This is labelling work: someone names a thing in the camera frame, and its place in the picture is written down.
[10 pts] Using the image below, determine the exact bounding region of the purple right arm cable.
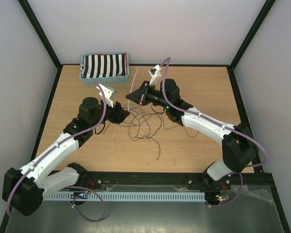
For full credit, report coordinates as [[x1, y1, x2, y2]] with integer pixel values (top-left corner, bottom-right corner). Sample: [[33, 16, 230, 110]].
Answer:
[[160, 57, 268, 208]]

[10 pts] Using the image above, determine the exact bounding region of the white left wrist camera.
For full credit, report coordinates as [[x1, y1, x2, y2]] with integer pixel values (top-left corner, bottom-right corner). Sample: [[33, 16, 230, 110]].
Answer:
[[97, 84, 117, 108]]

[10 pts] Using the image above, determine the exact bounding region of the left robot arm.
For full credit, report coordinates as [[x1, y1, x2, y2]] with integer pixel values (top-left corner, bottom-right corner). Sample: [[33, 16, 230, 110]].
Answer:
[[2, 97, 129, 216]]

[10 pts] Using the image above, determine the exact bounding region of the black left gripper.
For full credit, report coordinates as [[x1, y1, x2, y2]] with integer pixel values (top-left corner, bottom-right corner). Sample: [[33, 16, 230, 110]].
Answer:
[[90, 100, 129, 128]]

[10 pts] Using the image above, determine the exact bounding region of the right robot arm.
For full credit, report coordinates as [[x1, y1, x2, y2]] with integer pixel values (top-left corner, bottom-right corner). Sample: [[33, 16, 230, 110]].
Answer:
[[126, 79, 259, 189]]

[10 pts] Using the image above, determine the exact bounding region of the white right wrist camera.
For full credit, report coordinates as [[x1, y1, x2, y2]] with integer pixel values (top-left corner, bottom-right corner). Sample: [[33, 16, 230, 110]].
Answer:
[[148, 65, 162, 86]]

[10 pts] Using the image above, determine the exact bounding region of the light blue plastic basket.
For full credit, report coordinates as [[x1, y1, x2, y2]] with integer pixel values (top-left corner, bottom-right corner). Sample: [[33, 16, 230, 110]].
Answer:
[[79, 52, 129, 86]]

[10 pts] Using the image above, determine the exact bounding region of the tangled thin wire bundle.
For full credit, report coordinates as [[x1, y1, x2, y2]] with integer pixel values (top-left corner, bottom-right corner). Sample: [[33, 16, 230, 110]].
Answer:
[[101, 105, 199, 161]]

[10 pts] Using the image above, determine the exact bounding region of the black aluminium frame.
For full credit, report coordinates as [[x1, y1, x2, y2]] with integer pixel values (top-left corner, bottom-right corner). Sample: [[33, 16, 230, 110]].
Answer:
[[0, 0, 291, 233]]

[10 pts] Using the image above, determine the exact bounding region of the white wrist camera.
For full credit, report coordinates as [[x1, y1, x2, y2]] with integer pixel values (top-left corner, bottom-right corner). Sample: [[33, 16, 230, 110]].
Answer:
[[148, 65, 162, 86], [97, 84, 117, 108]]

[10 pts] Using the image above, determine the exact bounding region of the black white striped cloth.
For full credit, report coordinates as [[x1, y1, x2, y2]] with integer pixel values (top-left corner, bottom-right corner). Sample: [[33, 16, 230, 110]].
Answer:
[[80, 53, 128, 79]]

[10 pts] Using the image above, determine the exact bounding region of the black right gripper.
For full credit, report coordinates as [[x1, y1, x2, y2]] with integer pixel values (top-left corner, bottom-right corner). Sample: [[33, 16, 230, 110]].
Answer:
[[127, 81, 170, 109]]

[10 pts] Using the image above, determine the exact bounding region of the light blue slotted cable duct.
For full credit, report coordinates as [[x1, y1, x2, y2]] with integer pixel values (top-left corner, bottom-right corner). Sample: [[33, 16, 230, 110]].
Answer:
[[46, 191, 205, 202]]

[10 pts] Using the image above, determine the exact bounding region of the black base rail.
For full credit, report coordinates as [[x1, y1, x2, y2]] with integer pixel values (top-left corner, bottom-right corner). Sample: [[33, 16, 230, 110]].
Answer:
[[84, 171, 275, 192]]

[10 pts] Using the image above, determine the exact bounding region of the white zip tie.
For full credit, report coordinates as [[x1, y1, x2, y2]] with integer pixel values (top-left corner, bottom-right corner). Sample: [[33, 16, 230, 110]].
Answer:
[[127, 68, 139, 111]]

